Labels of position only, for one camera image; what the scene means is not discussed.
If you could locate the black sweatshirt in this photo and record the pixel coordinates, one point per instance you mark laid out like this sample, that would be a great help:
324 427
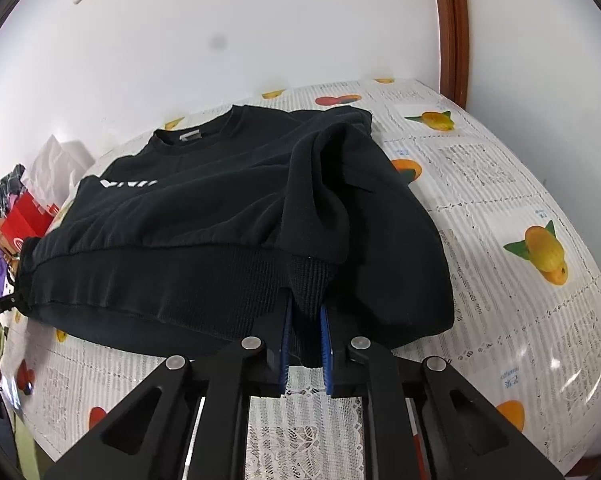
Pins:
180 210

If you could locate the red paper bag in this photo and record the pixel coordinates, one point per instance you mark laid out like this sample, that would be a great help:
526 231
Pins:
25 220

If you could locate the brown wooden door frame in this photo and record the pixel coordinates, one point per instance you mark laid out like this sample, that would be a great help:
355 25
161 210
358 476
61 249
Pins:
453 35

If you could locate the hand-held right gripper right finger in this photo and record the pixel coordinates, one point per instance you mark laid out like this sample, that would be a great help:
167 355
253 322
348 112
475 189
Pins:
325 355

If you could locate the fruit print tablecloth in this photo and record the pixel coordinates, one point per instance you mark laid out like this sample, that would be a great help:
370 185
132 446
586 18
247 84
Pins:
480 310

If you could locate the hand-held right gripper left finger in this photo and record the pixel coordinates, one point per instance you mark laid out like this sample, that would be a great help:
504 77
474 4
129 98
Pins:
284 355

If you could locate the green mat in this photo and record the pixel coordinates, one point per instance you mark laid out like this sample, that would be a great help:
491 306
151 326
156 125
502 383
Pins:
28 450

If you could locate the white plastic bag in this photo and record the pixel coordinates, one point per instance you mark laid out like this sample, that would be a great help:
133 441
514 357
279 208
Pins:
55 160

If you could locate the grey plaid cloth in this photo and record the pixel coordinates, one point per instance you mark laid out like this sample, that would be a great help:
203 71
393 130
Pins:
8 185

